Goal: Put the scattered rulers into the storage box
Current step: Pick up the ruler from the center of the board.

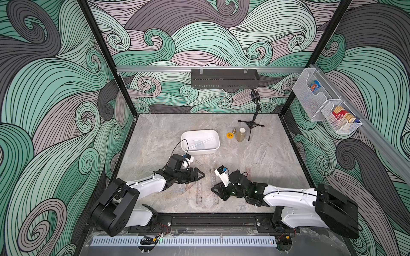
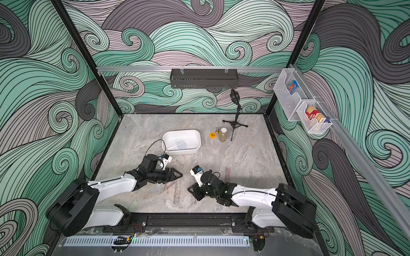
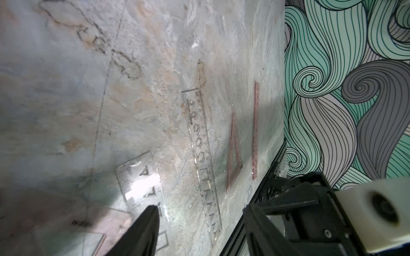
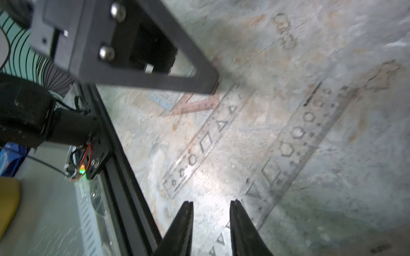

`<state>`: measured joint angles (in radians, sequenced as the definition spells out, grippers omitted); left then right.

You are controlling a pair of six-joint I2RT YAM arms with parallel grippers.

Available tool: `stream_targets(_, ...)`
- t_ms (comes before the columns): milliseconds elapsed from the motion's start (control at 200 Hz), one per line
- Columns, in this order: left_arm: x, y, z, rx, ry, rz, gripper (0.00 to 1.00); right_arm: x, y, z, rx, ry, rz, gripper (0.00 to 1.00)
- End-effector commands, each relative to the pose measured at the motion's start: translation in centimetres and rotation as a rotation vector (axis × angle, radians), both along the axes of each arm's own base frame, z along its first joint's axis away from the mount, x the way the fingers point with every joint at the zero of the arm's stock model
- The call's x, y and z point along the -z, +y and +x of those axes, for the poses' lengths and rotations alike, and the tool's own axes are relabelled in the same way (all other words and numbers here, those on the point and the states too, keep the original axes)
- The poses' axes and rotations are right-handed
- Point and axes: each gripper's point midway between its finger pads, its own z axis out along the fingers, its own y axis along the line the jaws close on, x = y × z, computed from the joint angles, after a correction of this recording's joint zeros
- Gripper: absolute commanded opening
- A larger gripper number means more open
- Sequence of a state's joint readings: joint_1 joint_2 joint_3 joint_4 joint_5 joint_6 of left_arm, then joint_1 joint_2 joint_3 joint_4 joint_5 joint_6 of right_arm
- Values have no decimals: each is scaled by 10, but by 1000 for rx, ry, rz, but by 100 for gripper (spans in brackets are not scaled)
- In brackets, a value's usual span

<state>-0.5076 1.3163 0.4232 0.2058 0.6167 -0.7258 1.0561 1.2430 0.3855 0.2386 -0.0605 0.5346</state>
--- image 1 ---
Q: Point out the black corner frame post left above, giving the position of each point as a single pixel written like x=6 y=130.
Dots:
x=92 y=23

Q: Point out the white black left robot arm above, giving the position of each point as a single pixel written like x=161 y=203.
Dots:
x=115 y=209

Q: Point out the clear straight ruler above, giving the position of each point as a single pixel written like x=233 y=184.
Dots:
x=207 y=140

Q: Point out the black corner frame post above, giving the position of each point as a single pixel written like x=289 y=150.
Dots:
x=331 y=46
x=92 y=23

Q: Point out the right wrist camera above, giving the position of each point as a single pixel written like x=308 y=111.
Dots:
x=222 y=172

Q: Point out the aluminium rail wall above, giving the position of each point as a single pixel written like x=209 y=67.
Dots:
x=177 y=69
x=386 y=149

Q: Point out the clear protractor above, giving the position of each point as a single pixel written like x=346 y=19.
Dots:
x=198 y=145

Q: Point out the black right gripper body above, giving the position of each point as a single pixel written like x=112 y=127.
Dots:
x=235 y=191

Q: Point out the black corner frame post right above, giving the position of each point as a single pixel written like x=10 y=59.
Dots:
x=331 y=46

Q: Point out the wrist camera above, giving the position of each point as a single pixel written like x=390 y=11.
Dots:
x=180 y=162
x=222 y=172

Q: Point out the white slotted cable duct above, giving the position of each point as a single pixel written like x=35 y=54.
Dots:
x=203 y=241

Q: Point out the aluminium rail right wall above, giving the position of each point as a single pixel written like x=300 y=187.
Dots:
x=386 y=149

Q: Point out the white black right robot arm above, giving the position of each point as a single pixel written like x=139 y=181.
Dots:
x=323 y=206

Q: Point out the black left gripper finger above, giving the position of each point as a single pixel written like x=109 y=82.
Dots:
x=197 y=174
x=189 y=181

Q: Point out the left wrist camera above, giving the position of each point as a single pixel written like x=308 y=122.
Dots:
x=180 y=162

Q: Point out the aluminium rail back wall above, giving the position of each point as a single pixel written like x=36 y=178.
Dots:
x=177 y=69

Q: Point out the yellow round lid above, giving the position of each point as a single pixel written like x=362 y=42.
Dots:
x=229 y=135

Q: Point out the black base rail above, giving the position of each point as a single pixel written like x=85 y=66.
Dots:
x=165 y=222

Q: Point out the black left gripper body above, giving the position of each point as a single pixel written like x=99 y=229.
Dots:
x=182 y=174

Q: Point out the pink triangle ruler left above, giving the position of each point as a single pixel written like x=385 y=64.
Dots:
x=189 y=188

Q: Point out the clear jar with liquid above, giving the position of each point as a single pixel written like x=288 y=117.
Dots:
x=240 y=135

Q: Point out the black tripod stand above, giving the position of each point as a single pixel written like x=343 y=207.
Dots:
x=255 y=97

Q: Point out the white plastic storage box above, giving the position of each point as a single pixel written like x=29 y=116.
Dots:
x=211 y=147

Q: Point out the clear wall bin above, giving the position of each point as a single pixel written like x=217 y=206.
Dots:
x=311 y=91
x=341 y=119

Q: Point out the clear wall bin lower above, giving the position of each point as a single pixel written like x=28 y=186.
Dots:
x=341 y=119

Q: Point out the pink straight ruler left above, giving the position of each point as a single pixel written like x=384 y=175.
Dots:
x=199 y=195

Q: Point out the black wall shelf tray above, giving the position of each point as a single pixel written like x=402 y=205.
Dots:
x=229 y=79

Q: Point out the clear wall bin upper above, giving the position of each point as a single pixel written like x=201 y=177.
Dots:
x=311 y=91

